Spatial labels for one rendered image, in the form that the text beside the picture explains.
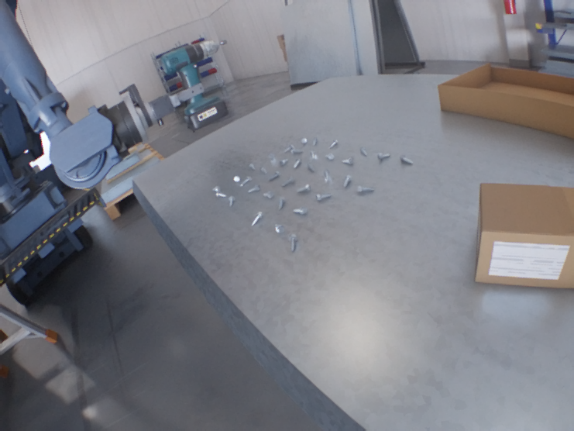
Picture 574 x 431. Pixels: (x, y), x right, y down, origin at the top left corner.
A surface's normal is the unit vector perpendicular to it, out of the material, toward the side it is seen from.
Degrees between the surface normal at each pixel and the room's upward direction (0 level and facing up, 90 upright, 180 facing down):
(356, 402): 0
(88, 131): 72
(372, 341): 0
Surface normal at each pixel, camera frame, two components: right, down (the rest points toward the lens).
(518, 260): -0.47, 0.60
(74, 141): 0.40, 0.06
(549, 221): -0.30, -0.80
